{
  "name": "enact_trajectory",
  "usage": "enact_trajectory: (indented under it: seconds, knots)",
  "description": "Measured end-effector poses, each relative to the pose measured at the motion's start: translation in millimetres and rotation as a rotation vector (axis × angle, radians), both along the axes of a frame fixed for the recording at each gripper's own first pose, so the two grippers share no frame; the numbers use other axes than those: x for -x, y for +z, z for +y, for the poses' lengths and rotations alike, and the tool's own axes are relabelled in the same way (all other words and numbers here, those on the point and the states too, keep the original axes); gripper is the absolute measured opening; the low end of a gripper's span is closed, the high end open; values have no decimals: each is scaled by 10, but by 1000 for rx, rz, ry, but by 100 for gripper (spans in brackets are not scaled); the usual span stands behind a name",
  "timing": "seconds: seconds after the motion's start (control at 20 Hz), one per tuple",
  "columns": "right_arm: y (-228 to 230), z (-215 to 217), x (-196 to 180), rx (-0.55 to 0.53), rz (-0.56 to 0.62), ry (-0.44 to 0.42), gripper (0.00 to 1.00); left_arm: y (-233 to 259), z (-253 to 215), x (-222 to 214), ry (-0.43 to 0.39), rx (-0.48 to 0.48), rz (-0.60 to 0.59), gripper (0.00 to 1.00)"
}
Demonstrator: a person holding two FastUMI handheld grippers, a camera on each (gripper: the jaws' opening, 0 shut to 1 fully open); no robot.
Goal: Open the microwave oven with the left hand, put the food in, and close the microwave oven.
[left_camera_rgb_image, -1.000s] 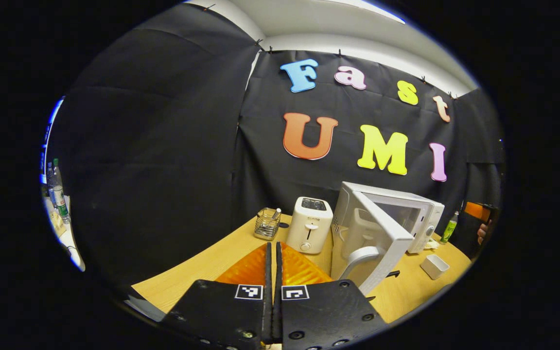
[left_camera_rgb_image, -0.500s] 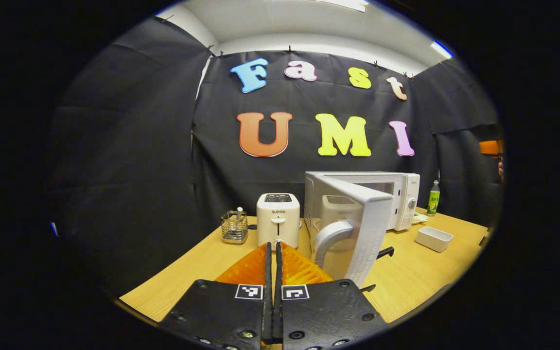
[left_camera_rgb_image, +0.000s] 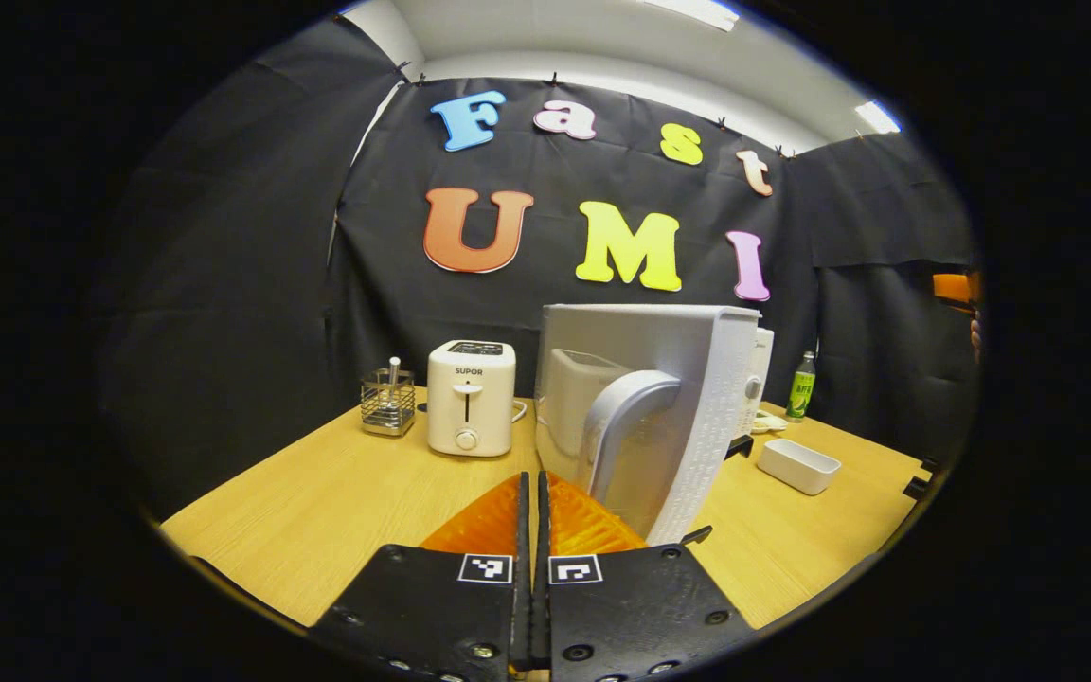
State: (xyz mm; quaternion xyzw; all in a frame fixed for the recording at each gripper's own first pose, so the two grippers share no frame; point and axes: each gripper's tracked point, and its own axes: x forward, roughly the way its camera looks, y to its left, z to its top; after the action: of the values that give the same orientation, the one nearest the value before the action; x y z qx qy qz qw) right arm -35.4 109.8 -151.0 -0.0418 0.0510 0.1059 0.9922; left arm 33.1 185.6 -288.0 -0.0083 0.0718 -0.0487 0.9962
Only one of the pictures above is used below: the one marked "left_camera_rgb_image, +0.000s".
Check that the white divided seed dish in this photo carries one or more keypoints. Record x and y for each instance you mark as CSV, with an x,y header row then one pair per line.
x,y
771,423

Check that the white rectangular dish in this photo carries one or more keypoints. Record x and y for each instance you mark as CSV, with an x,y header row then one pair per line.
x,y
796,469

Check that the white microwave oven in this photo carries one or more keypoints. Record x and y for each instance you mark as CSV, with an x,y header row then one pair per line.
x,y
697,350

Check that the green drink bottle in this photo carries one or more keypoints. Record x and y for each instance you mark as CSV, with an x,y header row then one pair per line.
x,y
801,393

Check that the white toaster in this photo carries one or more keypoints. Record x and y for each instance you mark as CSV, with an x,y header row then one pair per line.
x,y
470,417

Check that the small ceiling light panel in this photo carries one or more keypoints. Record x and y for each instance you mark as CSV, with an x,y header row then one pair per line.
x,y
877,117

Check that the black backdrop cloth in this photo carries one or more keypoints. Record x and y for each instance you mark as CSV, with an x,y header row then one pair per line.
x,y
223,284

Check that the large ceiling light panel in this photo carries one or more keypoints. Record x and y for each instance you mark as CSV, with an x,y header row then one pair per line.
x,y
692,11

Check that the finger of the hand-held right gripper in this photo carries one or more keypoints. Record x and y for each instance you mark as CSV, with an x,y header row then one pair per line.
x,y
955,287

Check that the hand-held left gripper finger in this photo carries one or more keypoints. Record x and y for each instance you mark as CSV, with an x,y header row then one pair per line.
x,y
521,587
542,587

